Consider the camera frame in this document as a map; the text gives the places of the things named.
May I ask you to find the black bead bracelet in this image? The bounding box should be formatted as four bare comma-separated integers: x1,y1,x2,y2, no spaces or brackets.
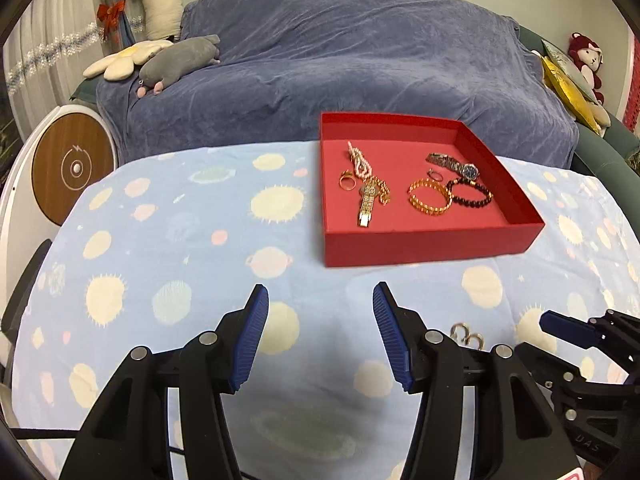
444,175,496,209

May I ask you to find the silver blue-dial wristwatch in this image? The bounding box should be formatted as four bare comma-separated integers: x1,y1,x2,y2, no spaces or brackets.
426,153,480,181

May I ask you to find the gold cuff bangle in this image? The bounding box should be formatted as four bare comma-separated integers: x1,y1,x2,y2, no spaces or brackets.
407,179,452,216

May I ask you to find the gold wristwatch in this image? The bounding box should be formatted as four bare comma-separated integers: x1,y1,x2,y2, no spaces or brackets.
358,177,381,228

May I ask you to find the white pearl bracelet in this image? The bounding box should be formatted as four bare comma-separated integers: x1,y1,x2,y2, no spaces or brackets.
347,141,376,180

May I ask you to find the gold hoop earring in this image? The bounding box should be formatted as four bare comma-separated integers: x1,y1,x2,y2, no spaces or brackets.
464,333,485,350
449,322,470,344

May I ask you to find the blue planet pattern tablecloth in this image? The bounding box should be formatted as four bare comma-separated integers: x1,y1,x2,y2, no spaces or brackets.
12,142,639,479

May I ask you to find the cream plush under pillows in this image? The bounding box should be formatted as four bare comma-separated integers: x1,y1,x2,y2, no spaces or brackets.
588,102,611,129

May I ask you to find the gold satin pillow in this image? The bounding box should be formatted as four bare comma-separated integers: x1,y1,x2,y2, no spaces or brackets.
541,56,603,136

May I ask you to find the red cardboard tray box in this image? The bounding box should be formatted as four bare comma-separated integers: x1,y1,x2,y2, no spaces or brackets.
320,112,544,268

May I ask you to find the grey-green pillow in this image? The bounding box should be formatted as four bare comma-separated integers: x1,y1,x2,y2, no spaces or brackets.
542,39,598,103

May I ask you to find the red monkey plush toy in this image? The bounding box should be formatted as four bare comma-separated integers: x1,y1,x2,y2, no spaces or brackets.
567,32,604,105

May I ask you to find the round wooden white appliance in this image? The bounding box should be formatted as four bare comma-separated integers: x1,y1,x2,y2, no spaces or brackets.
1,104,118,309

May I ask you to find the cream flower cushion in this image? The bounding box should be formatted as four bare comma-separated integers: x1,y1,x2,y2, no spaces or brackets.
82,40,174,81

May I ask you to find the grey plush mole toy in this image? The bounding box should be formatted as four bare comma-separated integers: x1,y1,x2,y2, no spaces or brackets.
137,35,220,98

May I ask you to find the blue-grey sofa blanket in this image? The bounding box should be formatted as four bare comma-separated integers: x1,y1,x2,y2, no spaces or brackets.
96,0,579,168

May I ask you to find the white sheer curtain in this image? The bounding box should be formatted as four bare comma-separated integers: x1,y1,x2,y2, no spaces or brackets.
2,0,107,139

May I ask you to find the red ribbon bow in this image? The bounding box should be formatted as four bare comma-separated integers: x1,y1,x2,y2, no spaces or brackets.
96,0,126,41

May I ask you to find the red fringed wall hanging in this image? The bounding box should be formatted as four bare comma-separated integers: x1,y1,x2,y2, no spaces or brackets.
623,37,640,136

